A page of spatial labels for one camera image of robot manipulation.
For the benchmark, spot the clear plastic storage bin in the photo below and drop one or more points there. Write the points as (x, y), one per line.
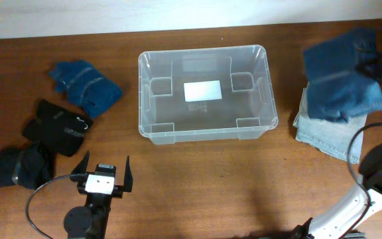
(246, 111)

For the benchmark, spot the dark navy folded garment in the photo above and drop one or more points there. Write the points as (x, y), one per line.
(30, 167)

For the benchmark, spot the folded black garment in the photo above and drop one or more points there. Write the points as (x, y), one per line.
(57, 128)

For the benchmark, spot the white label in bin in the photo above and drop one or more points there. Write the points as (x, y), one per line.
(202, 91)

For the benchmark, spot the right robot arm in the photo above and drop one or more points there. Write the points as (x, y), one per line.
(362, 201)

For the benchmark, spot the dark blue jeans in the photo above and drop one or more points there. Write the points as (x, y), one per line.
(336, 91)

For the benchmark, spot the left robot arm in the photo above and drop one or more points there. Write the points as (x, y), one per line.
(90, 220)

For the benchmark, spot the teal blue garment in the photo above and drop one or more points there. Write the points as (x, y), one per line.
(85, 86)

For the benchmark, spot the light blue jeans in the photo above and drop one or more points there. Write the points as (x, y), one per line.
(328, 137)

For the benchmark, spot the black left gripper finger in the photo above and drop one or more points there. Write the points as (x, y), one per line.
(128, 178)
(79, 173)

